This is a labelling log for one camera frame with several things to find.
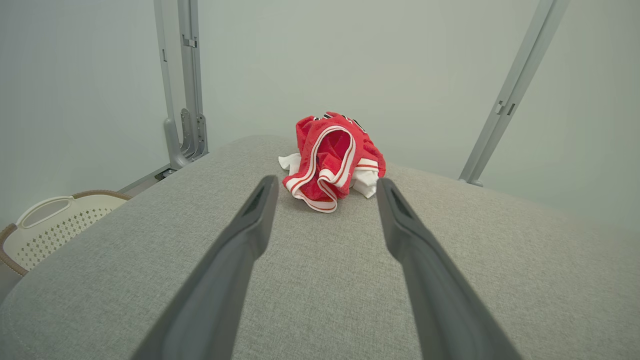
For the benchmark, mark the red jersey with number print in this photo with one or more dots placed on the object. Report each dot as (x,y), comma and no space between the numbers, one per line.
(332,150)

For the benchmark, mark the grey post with small bracket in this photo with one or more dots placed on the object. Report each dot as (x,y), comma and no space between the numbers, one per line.
(515,85)

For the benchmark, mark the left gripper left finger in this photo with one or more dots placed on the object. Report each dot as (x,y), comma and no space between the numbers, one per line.
(210,310)

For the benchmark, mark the grey post with hinge plates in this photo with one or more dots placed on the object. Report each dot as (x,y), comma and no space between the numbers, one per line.
(192,75)

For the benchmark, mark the white laundry basket brown rim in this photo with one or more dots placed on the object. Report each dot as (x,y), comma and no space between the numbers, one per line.
(95,202)

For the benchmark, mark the grey curved partition leg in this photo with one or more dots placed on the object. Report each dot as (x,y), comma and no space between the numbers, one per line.
(162,50)

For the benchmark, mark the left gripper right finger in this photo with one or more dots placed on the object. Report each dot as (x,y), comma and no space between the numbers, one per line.
(450,320)

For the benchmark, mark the grey partition base rail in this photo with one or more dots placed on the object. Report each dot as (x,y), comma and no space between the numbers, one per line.
(145,181)

